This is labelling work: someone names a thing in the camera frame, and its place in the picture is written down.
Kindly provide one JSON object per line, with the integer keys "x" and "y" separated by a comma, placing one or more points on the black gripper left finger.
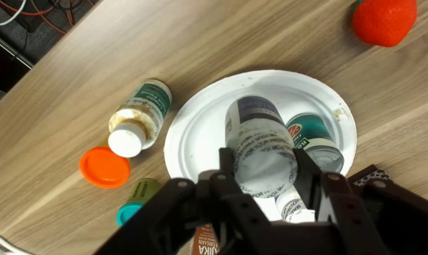
{"x": 186, "y": 217}

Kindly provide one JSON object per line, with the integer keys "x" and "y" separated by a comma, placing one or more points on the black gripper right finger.
{"x": 364, "y": 217}

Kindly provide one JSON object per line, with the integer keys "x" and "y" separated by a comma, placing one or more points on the yellow tub orange lid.
{"x": 104, "y": 167}

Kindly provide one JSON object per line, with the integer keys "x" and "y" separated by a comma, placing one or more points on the dark green label bottle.
{"x": 313, "y": 134}

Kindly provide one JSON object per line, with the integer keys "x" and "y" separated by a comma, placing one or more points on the white bottle purple label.
{"x": 258, "y": 142}

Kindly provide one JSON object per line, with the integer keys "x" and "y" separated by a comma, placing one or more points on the white paper plate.
{"x": 204, "y": 127}

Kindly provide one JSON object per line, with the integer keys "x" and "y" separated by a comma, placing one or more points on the white bottle green label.
{"x": 143, "y": 113}

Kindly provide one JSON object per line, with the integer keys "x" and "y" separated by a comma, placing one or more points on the red toy strawberry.
{"x": 384, "y": 21}

